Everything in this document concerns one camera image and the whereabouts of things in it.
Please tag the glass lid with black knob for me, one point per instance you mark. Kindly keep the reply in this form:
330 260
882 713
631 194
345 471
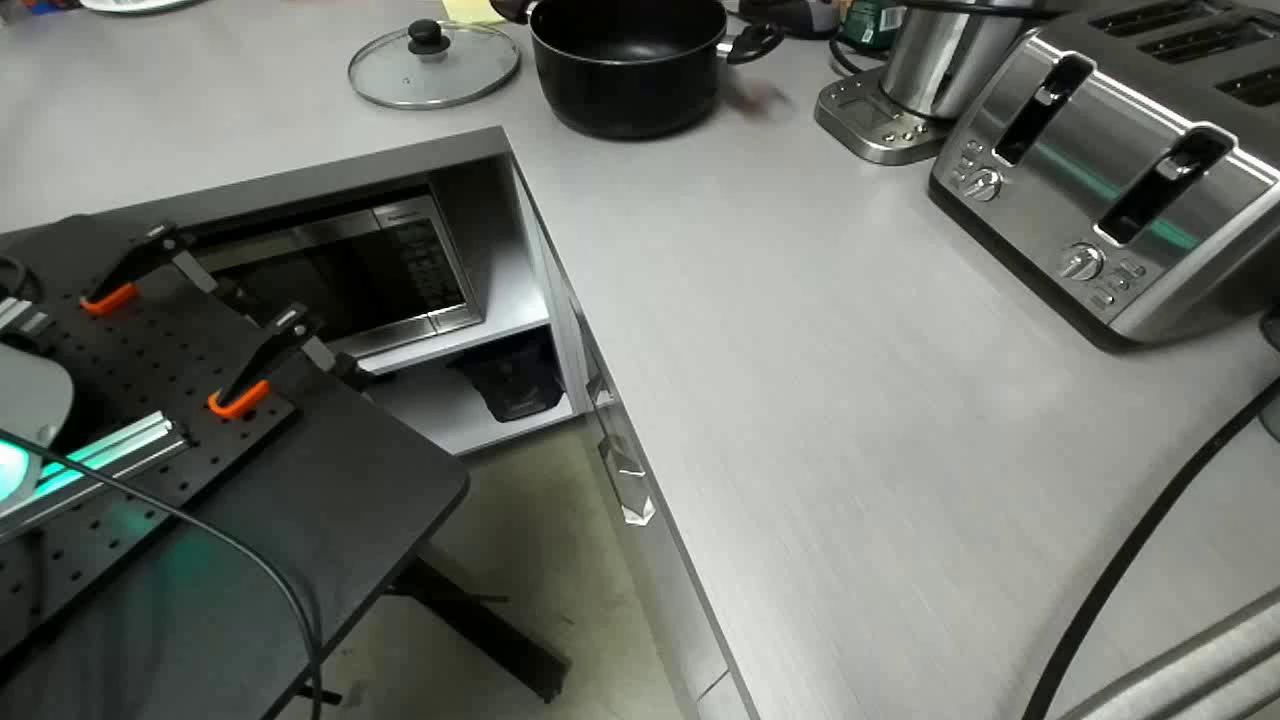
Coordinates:
400 74

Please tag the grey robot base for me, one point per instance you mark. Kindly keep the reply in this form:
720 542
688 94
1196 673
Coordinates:
24 395

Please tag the black bag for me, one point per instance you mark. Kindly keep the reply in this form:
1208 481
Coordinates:
513 384

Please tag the steel appliance base with buttons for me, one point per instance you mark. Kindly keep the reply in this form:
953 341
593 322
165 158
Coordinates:
866 126

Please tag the black table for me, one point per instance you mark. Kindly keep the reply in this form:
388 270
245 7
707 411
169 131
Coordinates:
334 494

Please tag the yellow sticky note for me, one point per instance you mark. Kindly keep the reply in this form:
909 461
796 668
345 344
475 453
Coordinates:
470 8

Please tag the green can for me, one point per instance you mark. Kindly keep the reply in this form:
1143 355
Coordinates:
873 20

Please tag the stainless steel jug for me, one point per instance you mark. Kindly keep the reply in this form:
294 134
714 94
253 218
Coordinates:
941 63

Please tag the stainless steel four-slot toaster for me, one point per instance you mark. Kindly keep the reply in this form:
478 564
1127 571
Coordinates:
1054 202

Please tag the black perforated breadboard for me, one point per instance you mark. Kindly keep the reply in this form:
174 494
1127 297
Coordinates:
145 375

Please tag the white object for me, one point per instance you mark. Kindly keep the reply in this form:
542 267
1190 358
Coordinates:
134 7

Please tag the silver metal bar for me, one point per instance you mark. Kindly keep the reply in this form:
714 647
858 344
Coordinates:
1200 665

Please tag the aluminium extrusion rail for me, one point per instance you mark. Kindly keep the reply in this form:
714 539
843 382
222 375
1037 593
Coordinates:
122 446

